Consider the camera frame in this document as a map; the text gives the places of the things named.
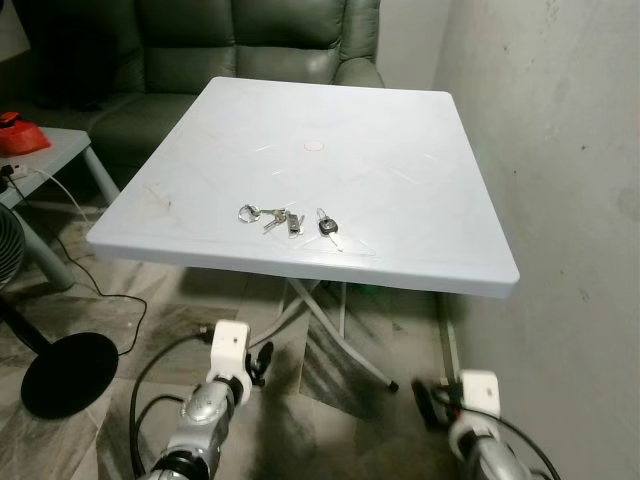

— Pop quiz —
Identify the black-headed key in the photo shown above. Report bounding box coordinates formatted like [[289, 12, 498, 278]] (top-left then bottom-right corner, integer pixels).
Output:
[[316, 208, 346, 251]]

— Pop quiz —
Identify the grey side table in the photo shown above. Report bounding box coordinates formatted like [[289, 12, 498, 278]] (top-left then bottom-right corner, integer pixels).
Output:
[[0, 128, 121, 293]]

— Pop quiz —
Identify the red plastic object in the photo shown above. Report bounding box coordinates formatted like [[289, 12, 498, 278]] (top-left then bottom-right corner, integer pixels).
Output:
[[0, 112, 51, 156]]

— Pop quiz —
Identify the dark green leather sofa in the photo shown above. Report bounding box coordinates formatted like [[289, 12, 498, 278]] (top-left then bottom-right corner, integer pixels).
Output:
[[0, 0, 386, 191]]

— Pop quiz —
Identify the black garment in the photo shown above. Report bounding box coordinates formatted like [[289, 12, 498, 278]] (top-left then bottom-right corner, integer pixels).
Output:
[[28, 0, 143, 111]]

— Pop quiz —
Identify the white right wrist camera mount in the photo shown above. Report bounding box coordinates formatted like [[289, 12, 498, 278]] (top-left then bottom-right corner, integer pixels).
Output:
[[458, 370, 499, 417]]

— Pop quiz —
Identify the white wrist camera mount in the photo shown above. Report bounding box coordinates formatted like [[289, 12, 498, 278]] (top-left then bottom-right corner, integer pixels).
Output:
[[458, 370, 499, 417], [208, 320, 251, 386]]

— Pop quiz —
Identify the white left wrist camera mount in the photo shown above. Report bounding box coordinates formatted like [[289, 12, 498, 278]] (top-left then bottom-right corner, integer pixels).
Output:
[[208, 320, 251, 386]]

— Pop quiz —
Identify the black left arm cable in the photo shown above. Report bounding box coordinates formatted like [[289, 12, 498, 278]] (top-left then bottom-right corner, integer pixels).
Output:
[[128, 333, 216, 479]]

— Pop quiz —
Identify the silver key bunch with ring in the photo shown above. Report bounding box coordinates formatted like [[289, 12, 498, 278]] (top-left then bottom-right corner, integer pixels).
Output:
[[237, 203, 306, 237]]

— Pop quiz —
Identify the thin black power cable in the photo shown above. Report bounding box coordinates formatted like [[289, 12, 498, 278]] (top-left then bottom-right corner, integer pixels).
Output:
[[0, 165, 149, 356]]

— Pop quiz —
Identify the black pedestal fan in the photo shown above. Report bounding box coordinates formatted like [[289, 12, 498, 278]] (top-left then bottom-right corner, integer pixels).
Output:
[[0, 215, 119, 419]]

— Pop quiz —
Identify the thin white cable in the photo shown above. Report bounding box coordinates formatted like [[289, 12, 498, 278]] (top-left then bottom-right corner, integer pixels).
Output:
[[18, 168, 103, 217]]

